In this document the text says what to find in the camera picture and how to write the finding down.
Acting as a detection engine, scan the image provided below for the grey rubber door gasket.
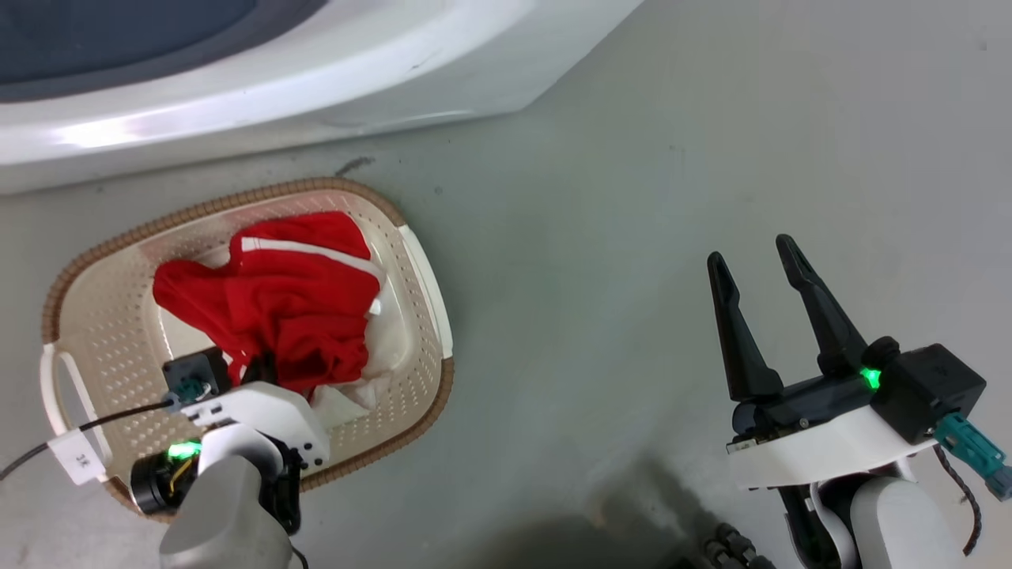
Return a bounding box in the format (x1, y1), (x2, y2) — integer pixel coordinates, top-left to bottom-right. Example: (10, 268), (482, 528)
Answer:
(0, 0), (329, 104)

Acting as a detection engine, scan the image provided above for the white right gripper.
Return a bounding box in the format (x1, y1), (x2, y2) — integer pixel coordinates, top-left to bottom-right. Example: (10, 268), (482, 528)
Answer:
(708, 235), (938, 489)

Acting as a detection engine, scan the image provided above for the teal right camera connector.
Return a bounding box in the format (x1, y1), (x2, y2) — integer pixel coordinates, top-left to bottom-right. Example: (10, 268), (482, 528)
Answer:
(935, 413), (1012, 503)

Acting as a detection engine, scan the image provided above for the white front-load washing machine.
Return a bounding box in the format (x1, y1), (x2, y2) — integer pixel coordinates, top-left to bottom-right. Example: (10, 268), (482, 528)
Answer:
(0, 0), (645, 196)

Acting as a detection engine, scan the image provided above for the braided black camera cable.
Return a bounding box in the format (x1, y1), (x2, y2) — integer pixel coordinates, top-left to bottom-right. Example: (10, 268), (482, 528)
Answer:
(933, 444), (983, 556)

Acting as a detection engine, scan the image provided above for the cream perforated laundry basket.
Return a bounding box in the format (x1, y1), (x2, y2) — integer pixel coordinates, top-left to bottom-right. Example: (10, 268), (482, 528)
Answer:
(40, 178), (455, 522)

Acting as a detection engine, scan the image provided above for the white cable tag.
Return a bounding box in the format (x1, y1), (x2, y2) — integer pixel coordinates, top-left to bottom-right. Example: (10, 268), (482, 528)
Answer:
(47, 429), (108, 485)

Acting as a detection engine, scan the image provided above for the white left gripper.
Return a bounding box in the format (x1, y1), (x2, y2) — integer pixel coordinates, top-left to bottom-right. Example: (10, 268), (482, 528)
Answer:
(182, 356), (330, 475)

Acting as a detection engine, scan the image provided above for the black camera cable with tag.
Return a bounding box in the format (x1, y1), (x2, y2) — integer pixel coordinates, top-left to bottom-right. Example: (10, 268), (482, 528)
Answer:
(0, 399), (176, 480)

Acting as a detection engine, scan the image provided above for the red garment with white stripes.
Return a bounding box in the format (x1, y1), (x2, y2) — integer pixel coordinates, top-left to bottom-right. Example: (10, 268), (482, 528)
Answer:
(153, 211), (386, 396)

